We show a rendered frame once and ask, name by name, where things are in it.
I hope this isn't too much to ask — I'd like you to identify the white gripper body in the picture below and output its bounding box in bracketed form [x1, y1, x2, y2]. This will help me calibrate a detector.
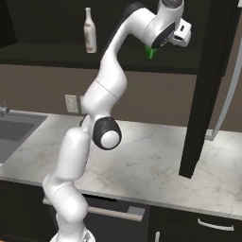
[171, 29, 192, 48]

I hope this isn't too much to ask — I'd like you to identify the green cup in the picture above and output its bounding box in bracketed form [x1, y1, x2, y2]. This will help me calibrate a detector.
[144, 44, 161, 60]

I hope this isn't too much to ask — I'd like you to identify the dark open cabinet door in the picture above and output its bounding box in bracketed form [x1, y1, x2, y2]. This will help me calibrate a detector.
[178, 0, 242, 180]

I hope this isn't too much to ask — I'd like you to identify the pale liquor bottle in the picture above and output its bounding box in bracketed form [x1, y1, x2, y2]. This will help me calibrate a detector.
[82, 7, 98, 54]

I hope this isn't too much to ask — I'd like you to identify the dark narrow cabinet door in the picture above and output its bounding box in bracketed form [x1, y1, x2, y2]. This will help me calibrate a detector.
[0, 0, 18, 50]

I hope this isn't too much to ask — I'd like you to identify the dark base cupboard door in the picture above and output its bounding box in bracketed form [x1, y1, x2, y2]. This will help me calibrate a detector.
[147, 205, 184, 242]

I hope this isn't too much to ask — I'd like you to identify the grey sink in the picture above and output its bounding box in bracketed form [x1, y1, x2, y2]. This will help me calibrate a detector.
[0, 112, 48, 165]

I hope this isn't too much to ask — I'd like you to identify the metal tap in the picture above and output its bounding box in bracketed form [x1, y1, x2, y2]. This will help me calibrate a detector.
[0, 100, 10, 118]

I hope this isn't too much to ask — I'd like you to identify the dark drawer front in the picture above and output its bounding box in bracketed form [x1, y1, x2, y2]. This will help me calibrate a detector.
[181, 210, 242, 242]

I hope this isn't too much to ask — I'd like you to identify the dark base cupboard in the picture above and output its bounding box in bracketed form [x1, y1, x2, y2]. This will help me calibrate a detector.
[0, 179, 60, 242]

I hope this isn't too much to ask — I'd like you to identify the grey bar door handle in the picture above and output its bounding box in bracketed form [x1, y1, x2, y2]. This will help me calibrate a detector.
[204, 29, 242, 142]

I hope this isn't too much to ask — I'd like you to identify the white wall outlet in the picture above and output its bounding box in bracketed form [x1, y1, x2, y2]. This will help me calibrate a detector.
[64, 94, 80, 114]

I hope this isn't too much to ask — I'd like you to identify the dark wall cabinet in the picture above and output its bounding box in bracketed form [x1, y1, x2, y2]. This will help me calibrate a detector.
[0, 0, 229, 76]

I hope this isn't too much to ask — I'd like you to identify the grey dishwasher handle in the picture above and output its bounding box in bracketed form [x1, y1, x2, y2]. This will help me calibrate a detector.
[43, 198, 147, 223]

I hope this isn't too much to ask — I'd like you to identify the silver drawer handle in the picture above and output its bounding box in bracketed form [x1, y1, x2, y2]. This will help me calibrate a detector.
[197, 217, 235, 233]

